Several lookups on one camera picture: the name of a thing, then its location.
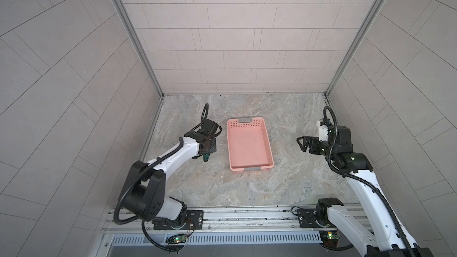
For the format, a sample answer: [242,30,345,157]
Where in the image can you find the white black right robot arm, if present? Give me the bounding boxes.
[291,106,432,257]

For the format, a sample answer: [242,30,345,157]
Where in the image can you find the left green circuit board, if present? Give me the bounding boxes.
[166,234,189,245]

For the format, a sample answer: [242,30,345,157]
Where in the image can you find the aluminium corner post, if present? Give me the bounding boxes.
[324,0,386,98]
[111,0,164,100]

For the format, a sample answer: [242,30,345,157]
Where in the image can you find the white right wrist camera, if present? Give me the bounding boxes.
[317,118,328,142]

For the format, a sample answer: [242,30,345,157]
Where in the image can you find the green black screwdriver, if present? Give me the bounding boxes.
[203,153,210,163]

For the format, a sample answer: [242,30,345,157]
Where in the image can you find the aluminium corner post right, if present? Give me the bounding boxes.
[324,0,386,98]

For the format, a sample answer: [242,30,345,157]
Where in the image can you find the aluminium corner post left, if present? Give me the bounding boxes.
[111,0,164,100]

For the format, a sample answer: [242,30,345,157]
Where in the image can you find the aluminium mounting rail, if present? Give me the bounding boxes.
[90,203,372,257]

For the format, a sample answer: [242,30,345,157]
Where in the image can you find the pink plastic bin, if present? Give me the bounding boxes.
[227,117,274,173]

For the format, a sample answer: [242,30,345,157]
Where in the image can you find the right green circuit board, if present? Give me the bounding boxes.
[320,231,340,248]

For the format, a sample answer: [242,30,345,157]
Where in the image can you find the green circuit board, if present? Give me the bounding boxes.
[166,234,189,245]
[320,231,340,248]

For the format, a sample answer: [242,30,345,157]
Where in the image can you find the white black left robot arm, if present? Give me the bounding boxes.
[113,103,222,228]

